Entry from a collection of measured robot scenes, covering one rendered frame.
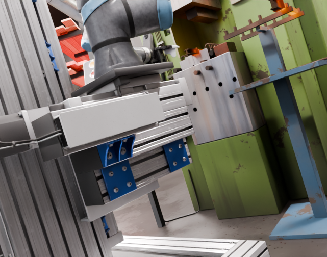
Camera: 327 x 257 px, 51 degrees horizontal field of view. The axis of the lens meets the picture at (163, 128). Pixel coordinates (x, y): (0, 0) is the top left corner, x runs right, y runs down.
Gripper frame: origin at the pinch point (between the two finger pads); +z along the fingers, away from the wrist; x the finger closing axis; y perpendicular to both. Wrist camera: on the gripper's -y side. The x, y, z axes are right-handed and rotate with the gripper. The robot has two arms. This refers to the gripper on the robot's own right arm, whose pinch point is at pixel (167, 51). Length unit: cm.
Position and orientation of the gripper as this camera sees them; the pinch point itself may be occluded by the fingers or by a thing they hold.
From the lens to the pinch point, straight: 179.3
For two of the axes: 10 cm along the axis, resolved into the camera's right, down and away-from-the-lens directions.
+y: 3.0, 9.5, 0.2
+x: 7.8, -2.4, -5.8
